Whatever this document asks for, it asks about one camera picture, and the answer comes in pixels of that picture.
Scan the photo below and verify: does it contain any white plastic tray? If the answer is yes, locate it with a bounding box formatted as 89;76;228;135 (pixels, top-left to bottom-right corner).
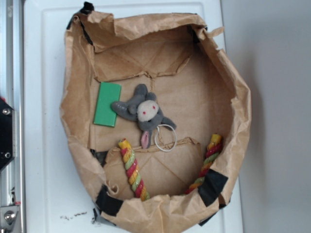
24;0;243;233

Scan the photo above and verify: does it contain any aluminum frame rail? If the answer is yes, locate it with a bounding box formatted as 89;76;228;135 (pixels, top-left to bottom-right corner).
0;0;26;233

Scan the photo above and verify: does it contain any right twisted colorful rope stick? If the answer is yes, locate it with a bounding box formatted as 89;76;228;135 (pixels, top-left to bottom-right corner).
185;134;222;194

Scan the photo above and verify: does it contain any brown paper bag tray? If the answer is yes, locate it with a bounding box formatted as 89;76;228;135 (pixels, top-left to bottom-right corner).
60;3;251;233

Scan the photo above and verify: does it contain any left twisted colorful rope stick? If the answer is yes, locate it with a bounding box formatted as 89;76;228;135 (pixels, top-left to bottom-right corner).
118;138;150;201

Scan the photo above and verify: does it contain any twisted colorful rope stick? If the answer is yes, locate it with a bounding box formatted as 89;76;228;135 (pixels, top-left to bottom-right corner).
185;134;222;194
118;138;150;201

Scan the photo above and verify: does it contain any black robot mount plate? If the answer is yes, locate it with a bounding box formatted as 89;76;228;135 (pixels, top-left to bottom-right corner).
0;97;14;172

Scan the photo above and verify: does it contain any green rectangular block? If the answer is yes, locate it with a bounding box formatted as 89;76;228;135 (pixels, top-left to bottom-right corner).
93;82;121;127

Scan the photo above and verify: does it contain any gray plush donkey toy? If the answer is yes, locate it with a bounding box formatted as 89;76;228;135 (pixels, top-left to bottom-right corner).
111;84;176;149

